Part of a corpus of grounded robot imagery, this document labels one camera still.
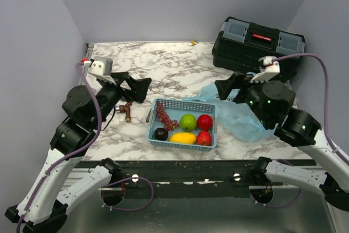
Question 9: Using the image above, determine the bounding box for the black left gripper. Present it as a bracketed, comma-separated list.
[91, 72, 152, 129]

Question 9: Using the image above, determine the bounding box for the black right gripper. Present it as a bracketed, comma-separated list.
[214, 70, 271, 127]

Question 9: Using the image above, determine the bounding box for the light blue plastic bag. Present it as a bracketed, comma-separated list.
[184, 83, 275, 142]

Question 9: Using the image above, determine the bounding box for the smooth red fake apple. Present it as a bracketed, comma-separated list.
[197, 114, 213, 132]

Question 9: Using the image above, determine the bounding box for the purple fake grape bunch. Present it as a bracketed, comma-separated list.
[155, 102, 179, 131]

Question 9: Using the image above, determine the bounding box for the green fake fruit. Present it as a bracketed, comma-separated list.
[179, 113, 197, 132]

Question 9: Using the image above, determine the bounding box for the wrinkled red fake fruit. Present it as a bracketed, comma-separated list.
[196, 131, 212, 146]

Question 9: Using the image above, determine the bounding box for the yellow fake fruit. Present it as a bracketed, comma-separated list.
[169, 132, 196, 145]

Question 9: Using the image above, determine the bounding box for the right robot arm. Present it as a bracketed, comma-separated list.
[214, 72, 348, 211]

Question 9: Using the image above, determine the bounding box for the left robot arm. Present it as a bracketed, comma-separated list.
[5, 72, 152, 232]

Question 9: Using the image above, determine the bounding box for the dark purple fake mangosteen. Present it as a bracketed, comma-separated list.
[154, 128, 169, 141]

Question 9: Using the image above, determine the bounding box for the brown and silver small tool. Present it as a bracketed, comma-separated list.
[116, 102, 132, 122]

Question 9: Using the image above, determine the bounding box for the light blue plastic basket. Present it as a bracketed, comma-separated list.
[146, 98, 218, 151]

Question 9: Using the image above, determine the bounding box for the black plastic toolbox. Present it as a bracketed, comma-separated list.
[212, 17, 305, 74]

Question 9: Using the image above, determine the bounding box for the small yellow white tag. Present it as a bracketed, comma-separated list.
[188, 40, 197, 46]

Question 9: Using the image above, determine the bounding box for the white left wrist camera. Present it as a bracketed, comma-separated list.
[82, 57, 116, 85]

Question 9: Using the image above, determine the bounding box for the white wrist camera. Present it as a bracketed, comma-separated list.
[250, 56, 280, 83]
[82, 57, 116, 85]

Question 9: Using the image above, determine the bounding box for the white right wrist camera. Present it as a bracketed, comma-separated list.
[250, 56, 280, 83]

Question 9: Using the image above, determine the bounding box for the aluminium left side rail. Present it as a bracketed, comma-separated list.
[81, 43, 94, 77]

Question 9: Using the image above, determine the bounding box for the black front mounting rail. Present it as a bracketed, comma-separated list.
[73, 159, 317, 199]

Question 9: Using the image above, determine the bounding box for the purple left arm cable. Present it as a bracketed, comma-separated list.
[16, 58, 154, 233]

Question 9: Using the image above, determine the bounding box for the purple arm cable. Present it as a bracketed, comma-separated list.
[249, 53, 349, 208]
[16, 58, 154, 233]

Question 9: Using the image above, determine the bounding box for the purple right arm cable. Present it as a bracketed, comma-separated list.
[249, 53, 349, 208]

